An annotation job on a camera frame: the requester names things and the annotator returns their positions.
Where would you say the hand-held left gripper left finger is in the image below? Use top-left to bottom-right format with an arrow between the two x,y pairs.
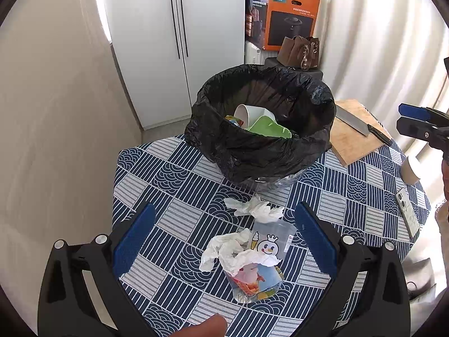
38,202 -> 157,337

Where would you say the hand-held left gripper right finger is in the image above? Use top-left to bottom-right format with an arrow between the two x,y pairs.
295,202 -> 411,337

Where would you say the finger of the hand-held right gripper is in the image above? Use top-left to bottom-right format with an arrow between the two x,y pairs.
396,117 -> 449,148
399,103 -> 449,127

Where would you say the clear cartoon print plastic cup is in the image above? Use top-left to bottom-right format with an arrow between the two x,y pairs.
251,221 -> 298,264

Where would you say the white tissue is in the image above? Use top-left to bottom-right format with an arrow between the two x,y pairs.
224,197 -> 285,224
199,230 -> 281,272

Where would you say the colourful print plastic cup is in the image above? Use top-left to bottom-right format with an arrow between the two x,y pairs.
224,264 -> 285,304

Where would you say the bin with black liner bag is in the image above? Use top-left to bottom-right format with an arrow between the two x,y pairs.
184,64 -> 336,190

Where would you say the green plastic container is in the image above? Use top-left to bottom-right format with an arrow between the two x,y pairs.
246,116 -> 292,139

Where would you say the white paper cup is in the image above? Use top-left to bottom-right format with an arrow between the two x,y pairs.
234,104 -> 276,127

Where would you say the person's left hand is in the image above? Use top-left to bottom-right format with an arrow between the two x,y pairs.
172,314 -> 228,337

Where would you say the wooden cutting board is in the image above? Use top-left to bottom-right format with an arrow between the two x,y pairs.
328,99 -> 393,168

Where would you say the blue patterned tablecloth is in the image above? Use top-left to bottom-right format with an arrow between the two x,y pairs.
112,134 -> 432,337

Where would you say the white curtain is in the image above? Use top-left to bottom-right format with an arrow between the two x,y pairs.
316,0 -> 449,169

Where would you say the white smartphone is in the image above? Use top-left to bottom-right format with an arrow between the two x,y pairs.
396,188 -> 421,238

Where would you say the brown leather handbag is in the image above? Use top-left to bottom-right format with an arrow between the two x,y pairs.
276,36 -> 320,71

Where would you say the orange cardboard box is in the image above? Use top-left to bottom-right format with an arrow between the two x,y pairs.
246,0 -> 321,51

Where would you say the white storage box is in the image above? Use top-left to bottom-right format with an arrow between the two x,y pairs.
244,40 -> 267,65

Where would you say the white wardrobe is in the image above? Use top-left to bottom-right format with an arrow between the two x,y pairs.
105,0 -> 246,130

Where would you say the cleaver knife with black handle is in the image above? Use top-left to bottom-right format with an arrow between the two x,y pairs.
333,105 -> 393,147

